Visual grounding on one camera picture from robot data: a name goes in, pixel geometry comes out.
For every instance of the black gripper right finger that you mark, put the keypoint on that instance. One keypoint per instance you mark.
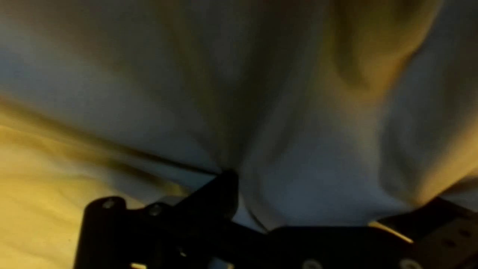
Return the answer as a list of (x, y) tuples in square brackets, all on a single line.
[(397, 254)]

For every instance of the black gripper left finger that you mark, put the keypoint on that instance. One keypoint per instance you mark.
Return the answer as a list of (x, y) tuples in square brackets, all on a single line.
[(164, 233)]

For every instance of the white pillow case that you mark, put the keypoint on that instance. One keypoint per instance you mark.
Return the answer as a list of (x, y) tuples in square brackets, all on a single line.
[(248, 75)]

